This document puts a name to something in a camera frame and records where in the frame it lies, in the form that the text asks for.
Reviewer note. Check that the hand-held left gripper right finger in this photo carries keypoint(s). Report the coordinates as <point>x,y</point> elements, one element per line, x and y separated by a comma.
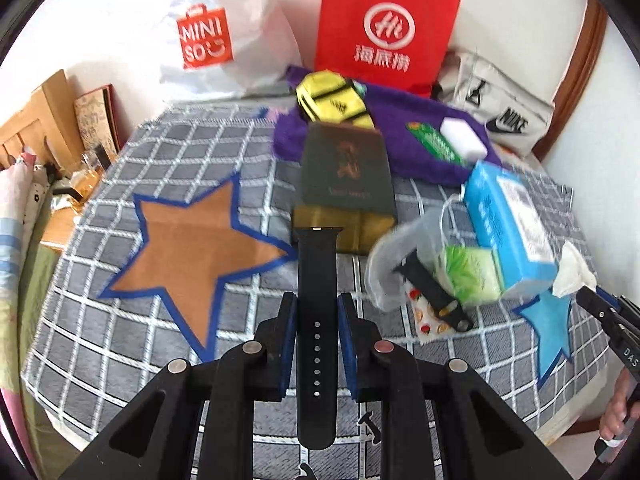
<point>347,345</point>

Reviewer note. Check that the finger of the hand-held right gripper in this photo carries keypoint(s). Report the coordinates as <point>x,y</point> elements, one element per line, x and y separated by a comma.
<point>600,307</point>
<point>627,307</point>

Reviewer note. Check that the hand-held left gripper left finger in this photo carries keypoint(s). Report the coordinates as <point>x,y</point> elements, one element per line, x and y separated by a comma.
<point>289,340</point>

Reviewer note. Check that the fruit-print sachet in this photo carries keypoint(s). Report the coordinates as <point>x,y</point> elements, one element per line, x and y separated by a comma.
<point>430,327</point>

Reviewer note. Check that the clear plastic bag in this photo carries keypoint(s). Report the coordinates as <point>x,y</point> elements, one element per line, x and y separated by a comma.
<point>395,265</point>

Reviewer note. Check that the purple plush storage tray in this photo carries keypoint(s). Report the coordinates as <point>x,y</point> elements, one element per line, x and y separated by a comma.
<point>420,160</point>

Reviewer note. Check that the dark green packet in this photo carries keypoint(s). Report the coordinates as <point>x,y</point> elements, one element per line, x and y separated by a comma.
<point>430,142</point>

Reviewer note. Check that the yellow and black pouch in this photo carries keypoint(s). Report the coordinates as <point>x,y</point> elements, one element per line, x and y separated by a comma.
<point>330,102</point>

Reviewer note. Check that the person's right hand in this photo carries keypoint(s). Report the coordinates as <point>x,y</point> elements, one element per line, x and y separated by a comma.
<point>612,410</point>

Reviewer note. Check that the blue tissue pack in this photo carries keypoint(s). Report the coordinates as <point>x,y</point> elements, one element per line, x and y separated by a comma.
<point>510,220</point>

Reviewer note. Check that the dark green tea tin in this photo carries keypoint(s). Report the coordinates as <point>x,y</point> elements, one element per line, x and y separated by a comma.
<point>342,175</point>

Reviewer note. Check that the grey checked tablecloth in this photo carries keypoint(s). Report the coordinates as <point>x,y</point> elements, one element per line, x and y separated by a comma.
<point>150,160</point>

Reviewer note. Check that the grey waist bag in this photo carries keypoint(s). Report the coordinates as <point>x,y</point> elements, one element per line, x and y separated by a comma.
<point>500,90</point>

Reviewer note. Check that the green bed sheet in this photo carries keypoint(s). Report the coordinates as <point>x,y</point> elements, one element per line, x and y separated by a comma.
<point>37,300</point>

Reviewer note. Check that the wooden bedside table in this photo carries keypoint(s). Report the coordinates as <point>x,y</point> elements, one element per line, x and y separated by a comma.
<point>57,230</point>

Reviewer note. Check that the glass teapot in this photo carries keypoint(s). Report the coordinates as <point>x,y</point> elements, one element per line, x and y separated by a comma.
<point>82,182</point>

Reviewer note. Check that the brown patterned book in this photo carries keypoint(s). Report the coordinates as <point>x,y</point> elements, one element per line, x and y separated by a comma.
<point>97,120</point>

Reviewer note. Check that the colourful printed quilt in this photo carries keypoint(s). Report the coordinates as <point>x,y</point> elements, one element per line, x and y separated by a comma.
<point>17,220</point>

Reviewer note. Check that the white plastic shopping bag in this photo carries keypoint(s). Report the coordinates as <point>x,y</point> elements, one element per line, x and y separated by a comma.
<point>250,35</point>

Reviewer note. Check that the red paper bag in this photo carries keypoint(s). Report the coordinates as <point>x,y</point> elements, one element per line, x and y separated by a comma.
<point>350,15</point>

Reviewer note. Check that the wooden bed headboard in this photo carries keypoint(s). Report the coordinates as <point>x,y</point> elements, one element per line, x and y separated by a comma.
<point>45,110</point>

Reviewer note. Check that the brown wooden door frame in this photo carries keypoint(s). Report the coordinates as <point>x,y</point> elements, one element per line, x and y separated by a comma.
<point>575,75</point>

